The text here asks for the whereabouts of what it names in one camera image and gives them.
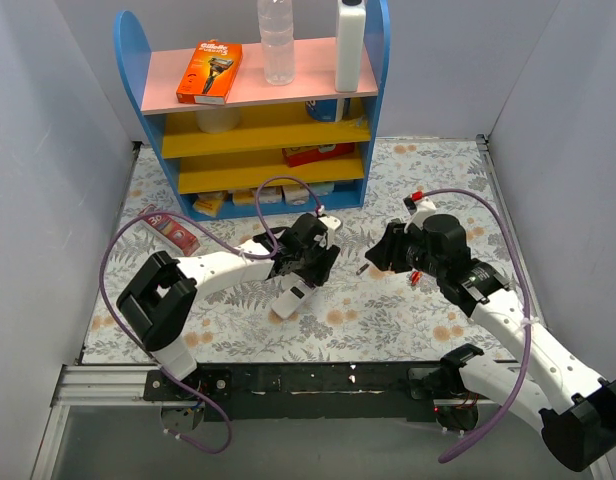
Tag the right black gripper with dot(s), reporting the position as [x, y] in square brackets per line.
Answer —
[393, 248]

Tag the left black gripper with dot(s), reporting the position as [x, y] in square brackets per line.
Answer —
[317, 261]

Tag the red white remote control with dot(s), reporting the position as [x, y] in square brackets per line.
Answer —
[292, 299]

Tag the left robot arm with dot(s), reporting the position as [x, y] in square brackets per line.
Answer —
[157, 301]

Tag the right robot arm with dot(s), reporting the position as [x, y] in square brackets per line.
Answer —
[578, 422]

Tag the black battery alone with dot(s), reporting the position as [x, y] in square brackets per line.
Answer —
[362, 269]

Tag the floral table mat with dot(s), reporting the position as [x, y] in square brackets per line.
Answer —
[376, 316]

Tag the light blue small box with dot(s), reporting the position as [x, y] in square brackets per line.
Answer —
[322, 188]

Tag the red flat box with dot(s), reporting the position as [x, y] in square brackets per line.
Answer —
[298, 156]

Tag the blue wooden shelf unit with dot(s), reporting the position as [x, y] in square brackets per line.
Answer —
[272, 117]

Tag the yellow small box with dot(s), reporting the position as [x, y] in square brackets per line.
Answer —
[210, 203]

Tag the red toothpaste box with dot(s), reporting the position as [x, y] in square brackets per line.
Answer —
[169, 230]

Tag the blue round tin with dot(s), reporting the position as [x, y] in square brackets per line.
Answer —
[328, 111]

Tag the orange razor box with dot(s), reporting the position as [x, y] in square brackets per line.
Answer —
[210, 74]

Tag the white plastic bottle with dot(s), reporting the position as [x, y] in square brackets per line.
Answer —
[350, 26]

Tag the clear plastic bottle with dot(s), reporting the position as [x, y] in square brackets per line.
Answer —
[276, 27]

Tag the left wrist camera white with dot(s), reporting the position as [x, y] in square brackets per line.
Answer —
[332, 225]

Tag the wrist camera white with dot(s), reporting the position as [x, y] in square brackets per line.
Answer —
[332, 225]
[420, 208]

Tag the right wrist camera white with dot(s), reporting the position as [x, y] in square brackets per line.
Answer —
[420, 208]

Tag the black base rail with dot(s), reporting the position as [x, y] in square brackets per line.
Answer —
[412, 391]

